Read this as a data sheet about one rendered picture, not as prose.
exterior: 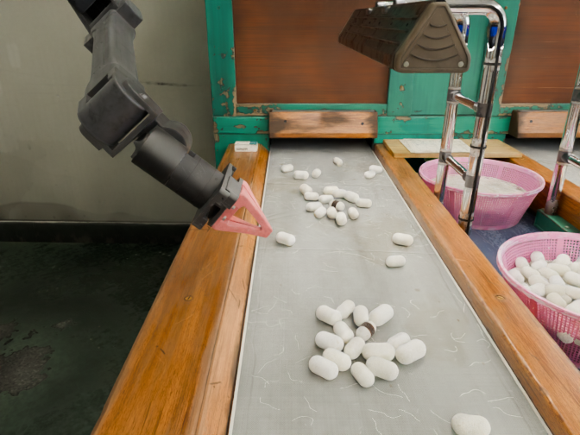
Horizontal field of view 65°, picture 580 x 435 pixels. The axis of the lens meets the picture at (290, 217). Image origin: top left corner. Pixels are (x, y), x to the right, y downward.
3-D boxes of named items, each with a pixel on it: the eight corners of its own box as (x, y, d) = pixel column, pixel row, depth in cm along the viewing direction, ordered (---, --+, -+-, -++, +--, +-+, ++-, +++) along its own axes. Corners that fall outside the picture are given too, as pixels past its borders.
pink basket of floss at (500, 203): (503, 249, 90) (513, 204, 86) (392, 211, 108) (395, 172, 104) (554, 213, 107) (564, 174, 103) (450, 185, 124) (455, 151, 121)
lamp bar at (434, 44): (395, 73, 48) (402, -2, 46) (337, 43, 105) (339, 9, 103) (470, 73, 48) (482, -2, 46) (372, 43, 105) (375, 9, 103)
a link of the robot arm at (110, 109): (80, 31, 85) (120, -10, 83) (106, 53, 89) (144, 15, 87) (64, 135, 53) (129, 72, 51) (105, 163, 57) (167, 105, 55)
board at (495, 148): (394, 158, 117) (394, 153, 116) (382, 143, 130) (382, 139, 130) (521, 158, 117) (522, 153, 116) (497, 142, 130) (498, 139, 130)
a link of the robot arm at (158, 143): (118, 161, 55) (144, 124, 54) (133, 148, 62) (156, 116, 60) (167, 194, 57) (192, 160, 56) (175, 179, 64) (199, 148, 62)
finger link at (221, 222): (285, 203, 67) (233, 164, 64) (285, 223, 60) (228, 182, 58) (256, 235, 69) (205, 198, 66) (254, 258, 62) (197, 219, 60)
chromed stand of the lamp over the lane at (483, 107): (366, 271, 82) (387, -4, 64) (351, 225, 100) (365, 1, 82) (470, 271, 82) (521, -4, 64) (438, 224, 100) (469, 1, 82)
